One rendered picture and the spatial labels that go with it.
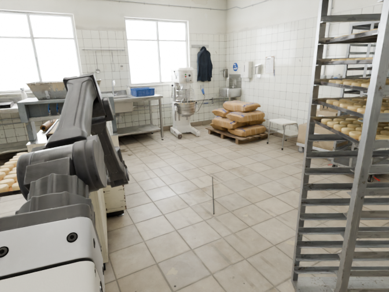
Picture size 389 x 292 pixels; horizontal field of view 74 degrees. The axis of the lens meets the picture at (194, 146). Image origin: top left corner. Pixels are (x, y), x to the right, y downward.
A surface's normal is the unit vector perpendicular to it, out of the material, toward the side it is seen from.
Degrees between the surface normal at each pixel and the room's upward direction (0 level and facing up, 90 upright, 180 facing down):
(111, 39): 90
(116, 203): 90
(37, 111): 90
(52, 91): 115
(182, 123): 90
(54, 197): 30
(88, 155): 50
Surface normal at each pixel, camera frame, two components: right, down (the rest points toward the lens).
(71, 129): -0.07, -0.82
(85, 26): 0.48, 0.25
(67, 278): 0.14, -0.69
